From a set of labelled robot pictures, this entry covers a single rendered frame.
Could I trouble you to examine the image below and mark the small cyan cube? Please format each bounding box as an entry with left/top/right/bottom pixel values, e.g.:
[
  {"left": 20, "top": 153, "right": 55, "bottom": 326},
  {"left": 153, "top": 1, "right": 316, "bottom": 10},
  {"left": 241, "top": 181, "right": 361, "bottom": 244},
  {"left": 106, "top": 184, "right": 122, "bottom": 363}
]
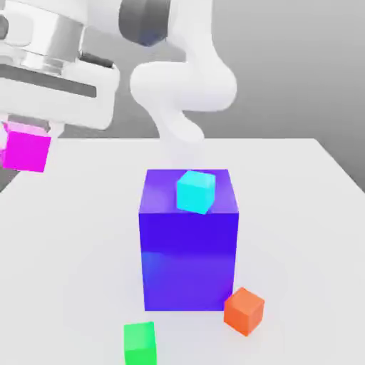
[{"left": 175, "top": 170, "right": 217, "bottom": 215}]

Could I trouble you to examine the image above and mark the small magenta cube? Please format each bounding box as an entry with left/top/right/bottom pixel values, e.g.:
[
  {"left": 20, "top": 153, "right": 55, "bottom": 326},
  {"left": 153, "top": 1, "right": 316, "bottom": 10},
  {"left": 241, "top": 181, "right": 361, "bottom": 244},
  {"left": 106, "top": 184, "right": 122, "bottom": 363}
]
[{"left": 0, "top": 120, "right": 52, "bottom": 174}]

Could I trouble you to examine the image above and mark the large blue box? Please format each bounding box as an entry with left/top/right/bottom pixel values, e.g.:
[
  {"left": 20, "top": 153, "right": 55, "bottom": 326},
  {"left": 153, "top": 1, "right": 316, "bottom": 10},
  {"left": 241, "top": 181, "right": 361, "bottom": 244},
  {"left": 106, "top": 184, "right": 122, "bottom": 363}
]
[{"left": 138, "top": 168, "right": 240, "bottom": 312}]

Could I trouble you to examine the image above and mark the small orange cube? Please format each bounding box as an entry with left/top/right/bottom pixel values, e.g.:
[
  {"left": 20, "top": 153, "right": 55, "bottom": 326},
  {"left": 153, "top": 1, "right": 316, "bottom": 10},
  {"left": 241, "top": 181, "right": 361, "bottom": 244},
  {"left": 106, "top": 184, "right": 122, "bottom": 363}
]
[{"left": 223, "top": 287, "right": 266, "bottom": 338}]

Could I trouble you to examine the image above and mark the small green cube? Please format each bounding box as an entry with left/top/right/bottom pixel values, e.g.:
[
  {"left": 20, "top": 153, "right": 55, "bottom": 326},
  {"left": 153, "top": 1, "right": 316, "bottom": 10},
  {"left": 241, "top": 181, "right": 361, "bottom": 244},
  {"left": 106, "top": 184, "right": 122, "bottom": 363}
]
[{"left": 123, "top": 321, "right": 158, "bottom": 365}]

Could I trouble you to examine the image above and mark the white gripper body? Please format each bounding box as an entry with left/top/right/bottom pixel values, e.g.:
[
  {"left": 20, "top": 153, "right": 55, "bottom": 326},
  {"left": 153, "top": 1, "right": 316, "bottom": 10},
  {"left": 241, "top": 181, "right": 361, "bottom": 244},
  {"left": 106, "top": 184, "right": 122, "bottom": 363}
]
[{"left": 0, "top": 53, "right": 121, "bottom": 131}]

